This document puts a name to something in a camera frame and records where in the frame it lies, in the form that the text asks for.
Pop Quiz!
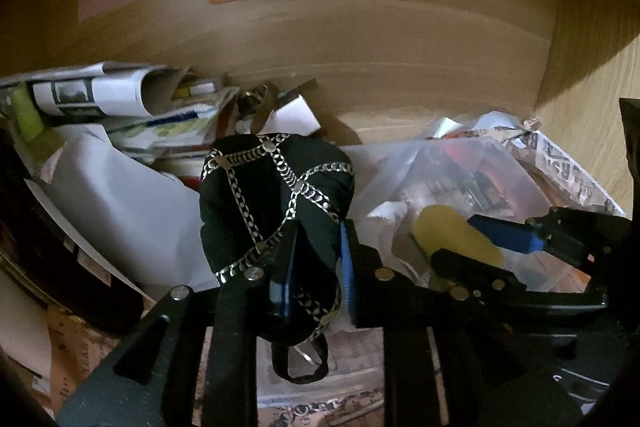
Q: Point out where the black cap with chains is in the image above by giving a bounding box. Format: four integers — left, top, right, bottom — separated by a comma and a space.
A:
200, 133, 355, 385

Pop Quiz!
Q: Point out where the clear plastic bin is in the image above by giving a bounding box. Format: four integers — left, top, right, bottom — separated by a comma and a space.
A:
258, 138, 586, 407

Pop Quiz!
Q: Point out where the yellow sponge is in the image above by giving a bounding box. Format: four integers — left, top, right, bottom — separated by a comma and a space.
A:
409, 205, 504, 268

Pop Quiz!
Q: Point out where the pile of magazines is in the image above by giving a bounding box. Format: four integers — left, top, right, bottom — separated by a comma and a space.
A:
0, 60, 321, 188

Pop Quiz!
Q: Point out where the white paper sheet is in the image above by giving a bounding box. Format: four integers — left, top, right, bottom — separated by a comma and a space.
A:
25, 133, 218, 300

